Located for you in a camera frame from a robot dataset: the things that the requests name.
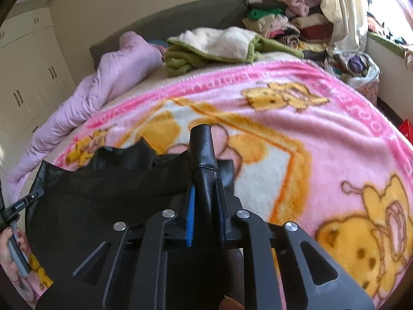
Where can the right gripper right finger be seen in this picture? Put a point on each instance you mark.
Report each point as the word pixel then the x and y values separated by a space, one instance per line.
pixel 284 268

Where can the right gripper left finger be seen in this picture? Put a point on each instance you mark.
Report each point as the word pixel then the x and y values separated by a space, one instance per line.
pixel 146 266

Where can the black leather jacket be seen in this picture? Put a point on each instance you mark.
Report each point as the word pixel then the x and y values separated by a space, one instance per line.
pixel 123 187

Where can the bag of clothes by bed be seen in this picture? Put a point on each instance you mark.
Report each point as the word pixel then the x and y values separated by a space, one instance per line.
pixel 358 70

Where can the pile of folded clothes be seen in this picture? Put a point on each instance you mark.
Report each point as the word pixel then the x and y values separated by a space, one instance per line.
pixel 298 24

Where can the clothes on window sill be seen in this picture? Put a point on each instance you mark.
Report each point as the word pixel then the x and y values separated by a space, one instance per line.
pixel 382 35

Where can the left hand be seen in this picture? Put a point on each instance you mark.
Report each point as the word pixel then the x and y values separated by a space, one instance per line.
pixel 6 258

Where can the green and cream fleece blanket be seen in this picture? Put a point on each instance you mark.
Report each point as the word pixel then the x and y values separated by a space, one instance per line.
pixel 194 49

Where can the lilac quilted duvet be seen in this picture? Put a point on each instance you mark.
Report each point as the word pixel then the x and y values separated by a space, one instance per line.
pixel 116 74

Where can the grey upholstered headboard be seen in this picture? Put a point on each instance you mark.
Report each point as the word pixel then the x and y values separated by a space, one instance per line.
pixel 218 14

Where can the cream window curtain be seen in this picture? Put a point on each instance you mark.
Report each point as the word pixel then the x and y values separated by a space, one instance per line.
pixel 350 25

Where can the cream wardrobe with handles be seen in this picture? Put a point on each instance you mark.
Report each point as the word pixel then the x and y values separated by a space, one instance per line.
pixel 35 80

